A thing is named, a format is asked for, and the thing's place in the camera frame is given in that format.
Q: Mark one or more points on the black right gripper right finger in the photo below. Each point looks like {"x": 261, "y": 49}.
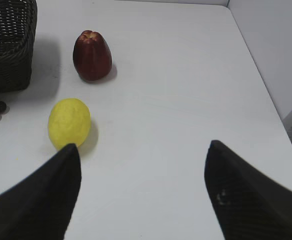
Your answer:
{"x": 248, "y": 204}

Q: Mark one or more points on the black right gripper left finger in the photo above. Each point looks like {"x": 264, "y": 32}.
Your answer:
{"x": 40, "y": 207}

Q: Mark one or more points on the dark red apple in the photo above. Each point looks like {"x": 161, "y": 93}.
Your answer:
{"x": 91, "y": 56}

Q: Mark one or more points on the black woven basket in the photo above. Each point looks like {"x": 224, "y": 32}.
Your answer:
{"x": 18, "y": 22}

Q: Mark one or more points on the yellow lemon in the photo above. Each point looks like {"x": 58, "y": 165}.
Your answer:
{"x": 69, "y": 122}

